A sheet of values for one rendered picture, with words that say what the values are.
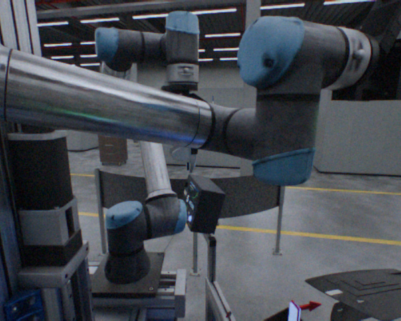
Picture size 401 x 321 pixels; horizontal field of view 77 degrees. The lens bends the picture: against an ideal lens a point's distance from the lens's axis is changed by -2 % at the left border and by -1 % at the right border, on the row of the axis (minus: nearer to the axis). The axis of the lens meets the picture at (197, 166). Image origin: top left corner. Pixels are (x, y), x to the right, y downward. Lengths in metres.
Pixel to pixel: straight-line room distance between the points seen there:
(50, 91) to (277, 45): 0.23
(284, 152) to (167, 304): 0.73
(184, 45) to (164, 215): 0.51
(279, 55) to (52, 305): 0.62
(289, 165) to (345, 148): 6.57
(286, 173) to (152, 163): 0.66
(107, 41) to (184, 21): 0.18
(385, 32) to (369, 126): 6.56
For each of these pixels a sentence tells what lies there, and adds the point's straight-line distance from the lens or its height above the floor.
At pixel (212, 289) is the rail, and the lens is 1.14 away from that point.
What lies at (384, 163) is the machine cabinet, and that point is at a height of 0.32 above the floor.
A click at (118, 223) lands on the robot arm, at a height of 1.24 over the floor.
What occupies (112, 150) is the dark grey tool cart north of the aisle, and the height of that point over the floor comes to 0.45.
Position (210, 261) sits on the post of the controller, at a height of 0.96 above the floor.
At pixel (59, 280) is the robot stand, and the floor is 1.24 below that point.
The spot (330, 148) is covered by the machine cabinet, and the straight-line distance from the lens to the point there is 6.79.
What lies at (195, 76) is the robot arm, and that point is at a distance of 0.61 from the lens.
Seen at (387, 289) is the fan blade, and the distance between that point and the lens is 0.74.
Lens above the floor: 1.58
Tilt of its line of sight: 13 degrees down
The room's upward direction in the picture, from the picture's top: straight up
